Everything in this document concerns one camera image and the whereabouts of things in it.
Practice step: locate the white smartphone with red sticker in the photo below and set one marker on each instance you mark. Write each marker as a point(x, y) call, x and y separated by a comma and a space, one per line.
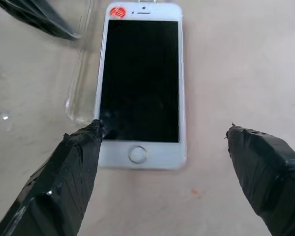
point(140, 81)

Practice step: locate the clear plastic phone case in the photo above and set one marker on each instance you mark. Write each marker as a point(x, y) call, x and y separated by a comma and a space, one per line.
point(78, 108)

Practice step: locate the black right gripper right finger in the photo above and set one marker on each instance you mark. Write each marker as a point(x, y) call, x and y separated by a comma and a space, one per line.
point(273, 182)

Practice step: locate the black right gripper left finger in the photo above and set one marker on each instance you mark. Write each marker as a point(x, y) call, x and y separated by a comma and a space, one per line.
point(56, 186)

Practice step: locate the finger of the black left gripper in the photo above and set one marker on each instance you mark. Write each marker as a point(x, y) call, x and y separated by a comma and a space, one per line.
point(54, 17)
point(22, 12)

